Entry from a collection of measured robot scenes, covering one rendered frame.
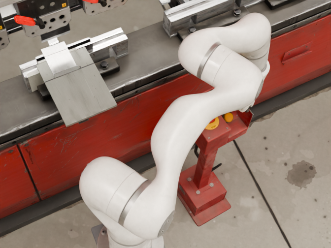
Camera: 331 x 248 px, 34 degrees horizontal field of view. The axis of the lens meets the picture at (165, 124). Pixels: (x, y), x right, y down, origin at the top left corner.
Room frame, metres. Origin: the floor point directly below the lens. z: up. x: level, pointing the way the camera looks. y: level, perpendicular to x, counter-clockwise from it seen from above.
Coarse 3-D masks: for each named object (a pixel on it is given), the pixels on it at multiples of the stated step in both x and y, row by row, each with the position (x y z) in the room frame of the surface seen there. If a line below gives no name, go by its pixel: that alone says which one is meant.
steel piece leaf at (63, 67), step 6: (54, 54) 1.09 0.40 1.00; (60, 54) 1.09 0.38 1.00; (66, 54) 1.10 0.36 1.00; (48, 60) 1.06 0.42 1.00; (54, 60) 1.07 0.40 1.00; (60, 60) 1.07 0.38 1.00; (66, 60) 1.07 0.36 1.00; (72, 60) 1.07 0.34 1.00; (54, 66) 1.04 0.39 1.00; (60, 66) 1.04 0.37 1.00; (66, 66) 1.05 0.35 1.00; (72, 66) 1.05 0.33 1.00; (54, 72) 1.02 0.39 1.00; (60, 72) 1.01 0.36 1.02; (66, 72) 1.02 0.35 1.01
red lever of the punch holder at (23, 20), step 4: (16, 16) 0.99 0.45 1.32; (20, 16) 0.99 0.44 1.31; (24, 16) 1.00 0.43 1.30; (16, 20) 0.97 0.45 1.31; (20, 20) 0.98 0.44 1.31; (24, 20) 0.99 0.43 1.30; (28, 20) 0.99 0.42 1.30; (32, 20) 1.00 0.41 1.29; (36, 20) 1.02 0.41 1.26; (40, 20) 1.02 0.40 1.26; (24, 24) 0.98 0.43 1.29; (28, 24) 0.99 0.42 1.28; (32, 24) 0.99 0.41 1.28; (36, 24) 1.00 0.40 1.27; (40, 24) 1.01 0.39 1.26; (44, 24) 1.01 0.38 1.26; (40, 28) 1.00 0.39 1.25
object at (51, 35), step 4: (68, 24) 1.12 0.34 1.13; (60, 28) 1.11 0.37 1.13; (64, 28) 1.11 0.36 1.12; (68, 28) 1.12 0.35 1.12; (48, 32) 1.08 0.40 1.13; (52, 32) 1.09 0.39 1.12; (56, 32) 1.10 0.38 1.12; (60, 32) 1.10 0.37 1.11; (64, 32) 1.12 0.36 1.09; (68, 32) 1.13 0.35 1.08; (40, 36) 1.07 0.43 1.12; (44, 36) 1.08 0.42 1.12; (48, 36) 1.08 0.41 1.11; (52, 36) 1.09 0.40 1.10; (56, 36) 1.10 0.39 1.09; (44, 40) 1.08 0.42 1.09
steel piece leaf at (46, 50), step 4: (56, 44) 1.13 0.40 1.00; (60, 44) 1.13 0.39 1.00; (64, 44) 1.14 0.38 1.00; (44, 48) 1.11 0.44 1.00; (48, 48) 1.11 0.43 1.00; (52, 48) 1.11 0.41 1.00; (56, 48) 1.12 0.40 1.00; (60, 48) 1.12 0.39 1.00; (64, 48) 1.12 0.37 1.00; (44, 52) 1.10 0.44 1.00; (48, 52) 1.10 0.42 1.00; (52, 52) 1.10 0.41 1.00; (56, 52) 1.10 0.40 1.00; (44, 56) 1.08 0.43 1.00
